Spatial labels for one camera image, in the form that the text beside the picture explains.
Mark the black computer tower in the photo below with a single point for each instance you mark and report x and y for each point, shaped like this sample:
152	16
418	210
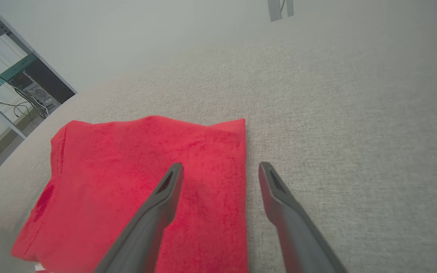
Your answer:
40	94

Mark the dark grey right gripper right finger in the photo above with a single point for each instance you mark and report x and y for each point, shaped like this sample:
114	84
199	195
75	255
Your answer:
298	235

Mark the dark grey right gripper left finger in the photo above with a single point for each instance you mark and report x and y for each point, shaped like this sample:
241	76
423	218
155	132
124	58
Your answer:
146	227

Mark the red Bulls jersey white sleeves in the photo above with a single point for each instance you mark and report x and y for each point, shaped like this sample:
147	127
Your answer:
108	170

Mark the teal bar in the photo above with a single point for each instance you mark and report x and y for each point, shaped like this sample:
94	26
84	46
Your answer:
13	72

